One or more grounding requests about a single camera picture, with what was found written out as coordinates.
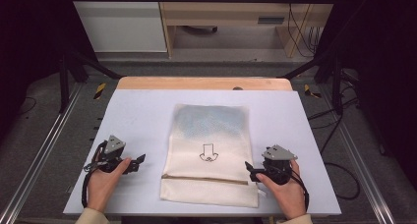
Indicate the yellow clamp right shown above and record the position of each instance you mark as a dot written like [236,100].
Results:
[308,91]

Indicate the white foam mat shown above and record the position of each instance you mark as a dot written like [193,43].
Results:
[141,119]

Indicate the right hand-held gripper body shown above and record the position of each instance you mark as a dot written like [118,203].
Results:
[278,165]

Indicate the black curtain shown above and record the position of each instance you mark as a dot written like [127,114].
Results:
[29,37]
[383,70]

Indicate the light wooden desk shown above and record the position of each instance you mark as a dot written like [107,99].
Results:
[226,12]

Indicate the cream mesh laundry bag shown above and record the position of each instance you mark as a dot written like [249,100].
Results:
[209,158]

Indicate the person's left hand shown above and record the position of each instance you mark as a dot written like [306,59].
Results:
[103,184]

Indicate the aluminium floor rail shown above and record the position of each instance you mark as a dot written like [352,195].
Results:
[39,155]
[360,165]

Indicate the person's right hand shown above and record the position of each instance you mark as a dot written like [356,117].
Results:
[286,194]

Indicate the yellow clamp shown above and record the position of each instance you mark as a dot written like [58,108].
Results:
[308,91]
[100,91]

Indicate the yellow clamp left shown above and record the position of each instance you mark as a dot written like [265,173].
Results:
[100,91]

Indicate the wooden table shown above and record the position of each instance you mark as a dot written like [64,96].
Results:
[196,83]

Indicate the black metal stand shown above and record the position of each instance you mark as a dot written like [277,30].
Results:
[64,83]
[336,86]

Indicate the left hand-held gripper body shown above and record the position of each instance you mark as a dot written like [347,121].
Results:
[111,152]

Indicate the white cabinet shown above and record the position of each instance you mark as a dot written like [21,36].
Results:
[121,27]

